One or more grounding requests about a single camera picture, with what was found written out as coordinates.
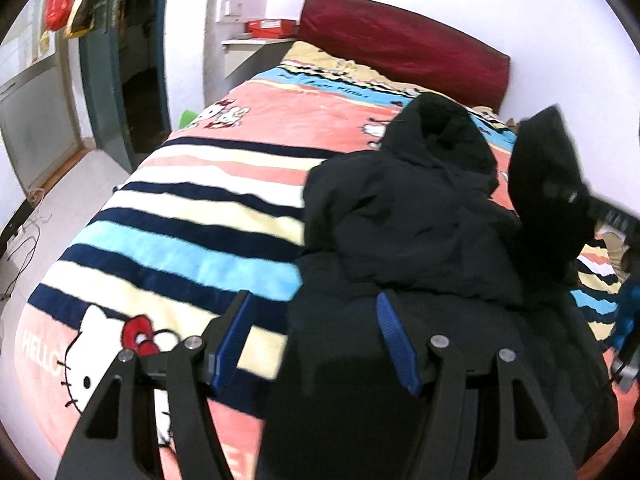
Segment black hooded jacket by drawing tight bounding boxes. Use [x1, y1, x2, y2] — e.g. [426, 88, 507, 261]
[256, 94, 617, 479]

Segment Hello Kitty striped blanket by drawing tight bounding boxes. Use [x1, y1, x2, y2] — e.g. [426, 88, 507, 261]
[12, 39, 633, 480]

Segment dark red headboard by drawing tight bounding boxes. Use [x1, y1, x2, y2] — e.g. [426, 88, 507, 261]
[297, 0, 511, 110]

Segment grey metal door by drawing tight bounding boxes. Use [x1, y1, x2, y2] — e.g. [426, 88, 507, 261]
[1, 0, 81, 192]

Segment dark green door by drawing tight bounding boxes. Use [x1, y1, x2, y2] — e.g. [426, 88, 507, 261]
[79, 0, 170, 171]

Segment red box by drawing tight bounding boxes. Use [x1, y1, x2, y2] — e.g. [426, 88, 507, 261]
[245, 18, 298, 39]

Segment white bedside shelf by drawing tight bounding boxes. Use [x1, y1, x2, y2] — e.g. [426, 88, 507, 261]
[220, 38, 295, 93]

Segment yellow hanging bag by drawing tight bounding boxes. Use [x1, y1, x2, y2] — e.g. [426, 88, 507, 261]
[63, 0, 98, 39]

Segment red hanging bag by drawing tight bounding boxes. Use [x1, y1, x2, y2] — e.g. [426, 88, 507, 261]
[44, 0, 75, 32]

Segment black floor cable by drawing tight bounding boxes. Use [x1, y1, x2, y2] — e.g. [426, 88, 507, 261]
[0, 186, 54, 302]

